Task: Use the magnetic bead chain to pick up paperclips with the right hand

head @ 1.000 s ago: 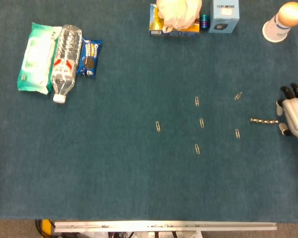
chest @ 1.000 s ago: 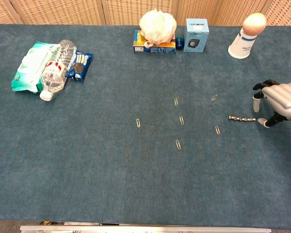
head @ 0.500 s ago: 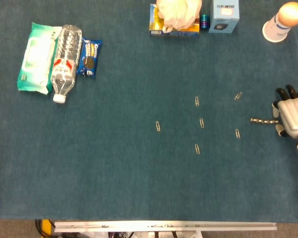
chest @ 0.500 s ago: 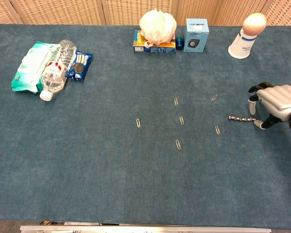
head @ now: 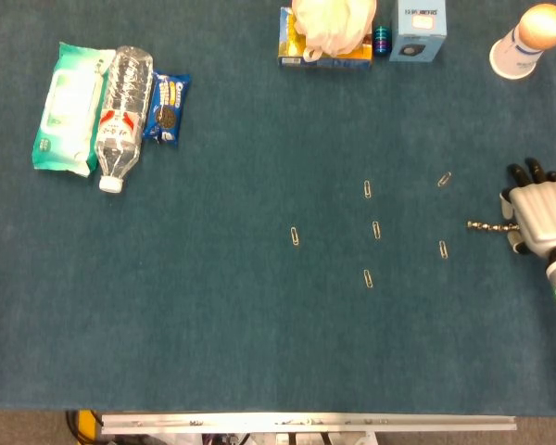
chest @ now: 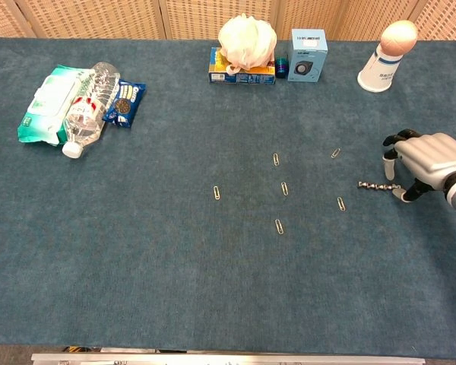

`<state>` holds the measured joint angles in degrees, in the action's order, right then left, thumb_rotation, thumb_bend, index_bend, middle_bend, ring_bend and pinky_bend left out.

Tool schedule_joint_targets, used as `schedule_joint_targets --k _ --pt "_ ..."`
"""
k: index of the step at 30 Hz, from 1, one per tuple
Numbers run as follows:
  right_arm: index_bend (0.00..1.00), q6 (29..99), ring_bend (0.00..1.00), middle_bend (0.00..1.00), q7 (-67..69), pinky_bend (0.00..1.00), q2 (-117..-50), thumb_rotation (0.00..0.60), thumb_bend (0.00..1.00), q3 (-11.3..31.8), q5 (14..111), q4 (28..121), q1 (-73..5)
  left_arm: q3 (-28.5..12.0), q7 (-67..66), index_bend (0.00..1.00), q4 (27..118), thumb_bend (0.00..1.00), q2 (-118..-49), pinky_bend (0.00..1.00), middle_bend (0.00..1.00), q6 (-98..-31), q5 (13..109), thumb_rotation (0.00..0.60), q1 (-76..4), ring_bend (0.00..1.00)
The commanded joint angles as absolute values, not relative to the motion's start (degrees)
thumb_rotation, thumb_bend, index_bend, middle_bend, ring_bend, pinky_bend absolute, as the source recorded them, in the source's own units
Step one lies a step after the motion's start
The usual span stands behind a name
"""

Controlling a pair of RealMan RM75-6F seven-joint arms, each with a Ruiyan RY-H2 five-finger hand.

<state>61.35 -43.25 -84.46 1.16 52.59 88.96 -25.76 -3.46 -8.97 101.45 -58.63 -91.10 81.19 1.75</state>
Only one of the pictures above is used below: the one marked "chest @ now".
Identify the green wet wipes pack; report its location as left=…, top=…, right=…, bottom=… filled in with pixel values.
left=17, top=64, right=96, bottom=148

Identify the white mesh bath pouf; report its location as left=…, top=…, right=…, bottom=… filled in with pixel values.
left=217, top=13, right=278, bottom=75

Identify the white paper cup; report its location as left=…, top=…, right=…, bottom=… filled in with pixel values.
left=356, top=49, right=406, bottom=93

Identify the light blue speaker box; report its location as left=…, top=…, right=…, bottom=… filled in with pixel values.
left=287, top=28, right=329, bottom=83

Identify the teal felt table cloth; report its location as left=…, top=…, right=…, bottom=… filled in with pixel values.
left=0, top=36, right=456, bottom=353

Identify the wicker folding screen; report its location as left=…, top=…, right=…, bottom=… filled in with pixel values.
left=0, top=0, right=456, bottom=42

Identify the peach egg-shaped ball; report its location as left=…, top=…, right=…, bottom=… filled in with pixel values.
left=380, top=19, right=419, bottom=56

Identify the blue and yellow carton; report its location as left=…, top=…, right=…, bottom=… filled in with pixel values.
left=208, top=46, right=277, bottom=85

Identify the silver metal bead chain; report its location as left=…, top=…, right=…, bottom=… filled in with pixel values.
left=357, top=181, right=403, bottom=193

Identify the aluminium profile rail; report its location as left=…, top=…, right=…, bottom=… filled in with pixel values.
left=30, top=352, right=426, bottom=365

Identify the blue Oreo cookie pack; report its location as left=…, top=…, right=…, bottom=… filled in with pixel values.
left=102, top=78, right=147, bottom=129

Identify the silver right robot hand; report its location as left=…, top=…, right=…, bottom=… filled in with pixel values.
left=382, top=129, right=456, bottom=203

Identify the clear plastic water bottle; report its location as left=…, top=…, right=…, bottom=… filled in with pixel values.
left=62, top=62, right=122, bottom=159

